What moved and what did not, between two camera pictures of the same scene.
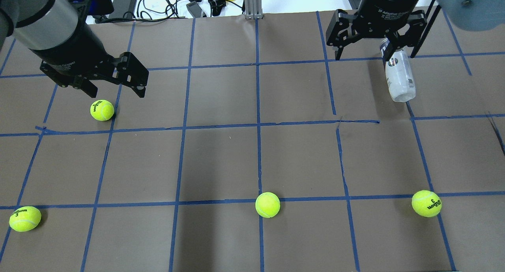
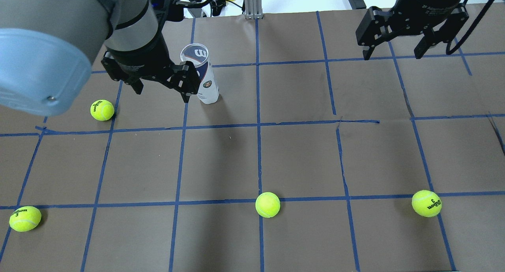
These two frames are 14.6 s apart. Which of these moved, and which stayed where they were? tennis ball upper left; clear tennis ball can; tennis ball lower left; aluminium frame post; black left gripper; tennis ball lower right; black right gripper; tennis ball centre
Moved: black right gripper; black left gripper; clear tennis ball can
Stayed: tennis ball centre; tennis ball lower right; tennis ball upper left; aluminium frame post; tennis ball lower left
